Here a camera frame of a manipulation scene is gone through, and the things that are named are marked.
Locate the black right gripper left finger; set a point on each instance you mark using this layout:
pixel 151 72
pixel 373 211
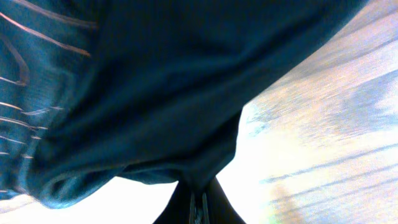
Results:
pixel 180 208

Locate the black orange-patterned shirt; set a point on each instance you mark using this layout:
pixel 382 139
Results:
pixel 148 90

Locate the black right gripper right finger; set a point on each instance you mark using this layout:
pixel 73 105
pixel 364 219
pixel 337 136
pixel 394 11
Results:
pixel 216 206

